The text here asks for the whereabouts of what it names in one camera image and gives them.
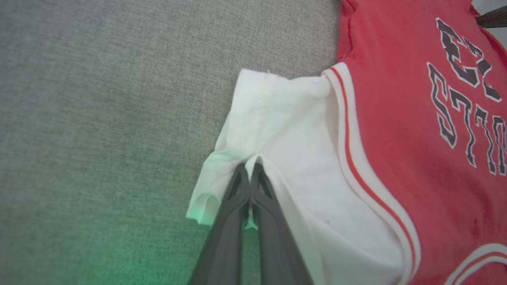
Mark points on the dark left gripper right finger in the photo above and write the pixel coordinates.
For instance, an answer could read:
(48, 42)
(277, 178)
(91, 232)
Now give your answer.
(277, 245)

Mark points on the red and white jersey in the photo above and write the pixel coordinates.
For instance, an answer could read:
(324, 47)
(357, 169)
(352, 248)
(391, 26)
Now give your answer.
(396, 158)

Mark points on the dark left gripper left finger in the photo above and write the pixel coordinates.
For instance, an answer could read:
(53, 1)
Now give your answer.
(225, 237)

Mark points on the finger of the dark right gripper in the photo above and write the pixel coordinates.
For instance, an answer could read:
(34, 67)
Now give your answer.
(495, 19)

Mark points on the grey fabric sofa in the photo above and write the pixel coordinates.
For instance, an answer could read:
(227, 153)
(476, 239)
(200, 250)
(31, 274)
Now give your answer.
(119, 118)

